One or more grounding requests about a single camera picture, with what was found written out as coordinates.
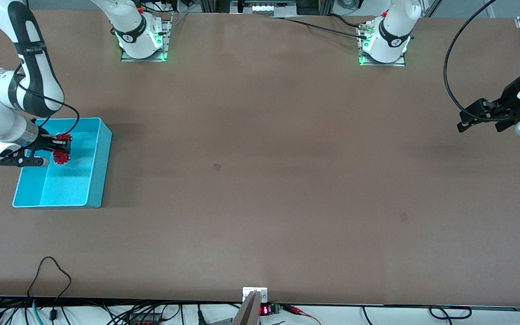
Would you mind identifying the orange power strip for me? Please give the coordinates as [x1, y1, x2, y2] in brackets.
[128, 313, 164, 324]

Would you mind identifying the red clip lead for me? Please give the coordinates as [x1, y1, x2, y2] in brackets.
[282, 305, 322, 325]

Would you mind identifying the short black table cable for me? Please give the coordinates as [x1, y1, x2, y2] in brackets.
[328, 13, 365, 29]

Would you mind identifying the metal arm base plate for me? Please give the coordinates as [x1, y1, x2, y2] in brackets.
[121, 13, 173, 62]
[358, 26, 407, 67]

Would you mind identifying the teal cable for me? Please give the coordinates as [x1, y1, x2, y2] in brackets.
[32, 299, 45, 325]

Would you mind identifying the looped black cable with plug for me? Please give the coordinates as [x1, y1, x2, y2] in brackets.
[27, 256, 72, 322]

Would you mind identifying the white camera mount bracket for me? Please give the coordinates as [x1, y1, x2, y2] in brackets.
[242, 287, 269, 303]

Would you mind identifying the long black table cable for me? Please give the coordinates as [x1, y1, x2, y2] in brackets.
[265, 14, 371, 39]

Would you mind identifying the coiled black cable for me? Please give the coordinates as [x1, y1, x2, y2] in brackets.
[429, 306, 472, 320]

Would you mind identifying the red beetle toy car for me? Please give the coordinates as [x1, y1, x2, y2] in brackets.
[52, 132, 74, 166]

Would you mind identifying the blue plastic box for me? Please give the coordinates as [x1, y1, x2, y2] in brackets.
[12, 117, 113, 209]

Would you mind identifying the grey metal bar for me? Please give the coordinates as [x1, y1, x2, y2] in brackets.
[232, 291, 261, 325]

